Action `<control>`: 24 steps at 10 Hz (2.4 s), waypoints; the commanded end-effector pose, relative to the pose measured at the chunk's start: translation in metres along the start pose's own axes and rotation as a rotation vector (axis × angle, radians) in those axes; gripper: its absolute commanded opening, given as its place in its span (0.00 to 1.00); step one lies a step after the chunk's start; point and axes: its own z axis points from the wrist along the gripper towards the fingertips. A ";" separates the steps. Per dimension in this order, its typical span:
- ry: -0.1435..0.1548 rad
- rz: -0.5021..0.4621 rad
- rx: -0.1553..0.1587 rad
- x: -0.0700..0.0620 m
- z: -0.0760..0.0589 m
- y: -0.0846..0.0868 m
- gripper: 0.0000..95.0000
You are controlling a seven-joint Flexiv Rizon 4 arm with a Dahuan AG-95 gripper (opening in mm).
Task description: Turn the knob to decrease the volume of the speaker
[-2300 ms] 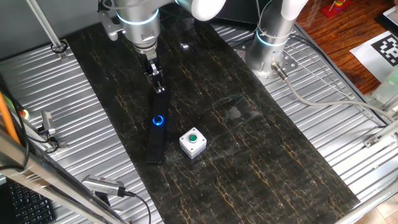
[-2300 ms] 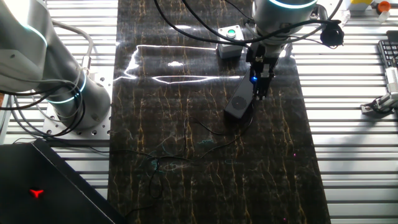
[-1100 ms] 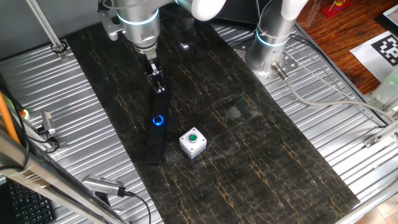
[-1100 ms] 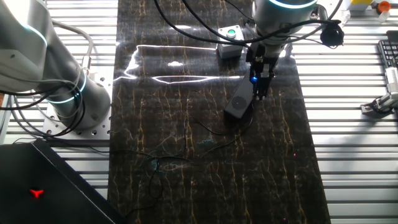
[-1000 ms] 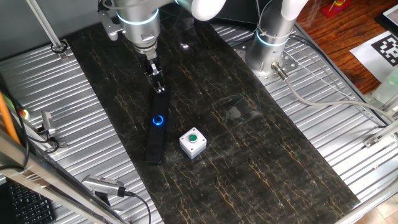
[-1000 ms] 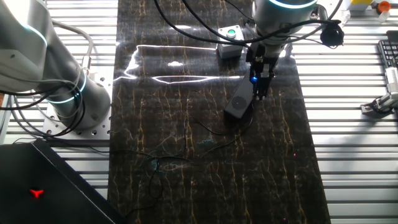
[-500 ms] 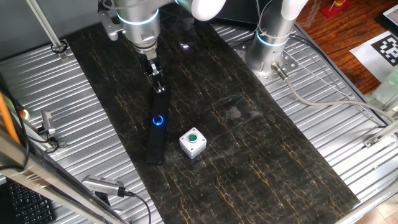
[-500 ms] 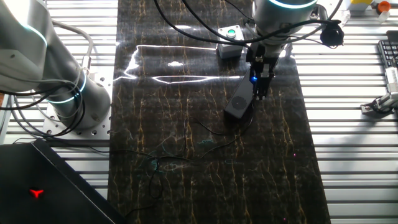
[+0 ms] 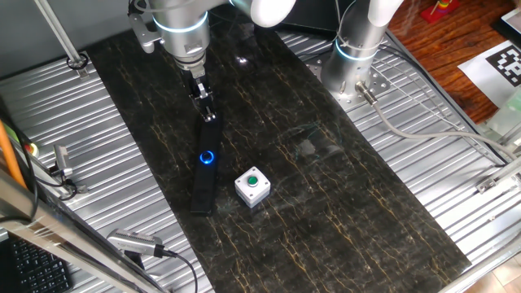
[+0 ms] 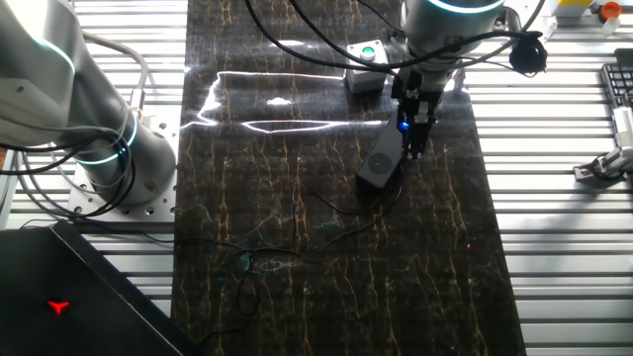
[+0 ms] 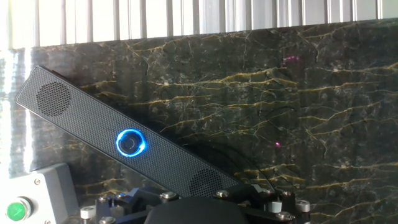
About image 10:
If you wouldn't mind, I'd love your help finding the grey clamp tool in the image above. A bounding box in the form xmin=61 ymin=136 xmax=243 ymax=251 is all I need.
xmin=573 ymin=105 xmax=633 ymax=183

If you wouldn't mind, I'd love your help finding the black cable bundle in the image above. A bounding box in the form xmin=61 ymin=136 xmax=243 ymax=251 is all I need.
xmin=0 ymin=140 xmax=138 ymax=220

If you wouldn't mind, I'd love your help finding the bottle with orange cap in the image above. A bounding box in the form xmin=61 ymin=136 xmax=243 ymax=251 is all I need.
xmin=598 ymin=1 xmax=623 ymax=37

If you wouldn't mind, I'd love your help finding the thin black speaker cable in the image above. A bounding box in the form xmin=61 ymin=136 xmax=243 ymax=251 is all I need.
xmin=197 ymin=170 xmax=405 ymax=347

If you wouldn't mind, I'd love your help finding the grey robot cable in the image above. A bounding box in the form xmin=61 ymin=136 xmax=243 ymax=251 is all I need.
xmin=81 ymin=31 xmax=151 ymax=121

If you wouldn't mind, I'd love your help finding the yellow object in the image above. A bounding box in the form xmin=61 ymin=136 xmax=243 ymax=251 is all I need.
xmin=556 ymin=0 xmax=595 ymax=19

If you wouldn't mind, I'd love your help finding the black marble pattern mat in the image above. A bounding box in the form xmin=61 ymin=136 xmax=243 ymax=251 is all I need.
xmin=170 ymin=0 xmax=528 ymax=356

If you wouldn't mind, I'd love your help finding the black bar speaker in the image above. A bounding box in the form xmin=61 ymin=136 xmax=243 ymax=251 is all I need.
xmin=355 ymin=111 xmax=411 ymax=192

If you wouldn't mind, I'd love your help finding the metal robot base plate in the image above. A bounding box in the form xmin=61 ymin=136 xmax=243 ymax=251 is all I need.
xmin=66 ymin=105 xmax=179 ymax=223

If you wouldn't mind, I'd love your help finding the clear plastic bag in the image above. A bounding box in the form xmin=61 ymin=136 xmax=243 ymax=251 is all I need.
xmin=539 ymin=13 xmax=559 ymax=44

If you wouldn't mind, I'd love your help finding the black round cable plug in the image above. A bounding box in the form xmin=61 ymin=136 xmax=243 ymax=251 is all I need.
xmin=507 ymin=33 xmax=549 ymax=76

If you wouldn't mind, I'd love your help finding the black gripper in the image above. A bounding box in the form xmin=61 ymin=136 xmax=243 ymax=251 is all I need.
xmin=390 ymin=66 xmax=450 ymax=160

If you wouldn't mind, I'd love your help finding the black keyboard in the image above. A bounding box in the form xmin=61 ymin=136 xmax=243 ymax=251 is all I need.
xmin=599 ymin=47 xmax=633 ymax=109

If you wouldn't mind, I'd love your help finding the grey box with green button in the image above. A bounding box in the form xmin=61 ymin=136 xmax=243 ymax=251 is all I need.
xmin=343 ymin=39 xmax=391 ymax=95

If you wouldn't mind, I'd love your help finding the black laptop with red logo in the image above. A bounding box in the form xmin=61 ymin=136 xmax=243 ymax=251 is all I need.
xmin=0 ymin=220 xmax=202 ymax=356

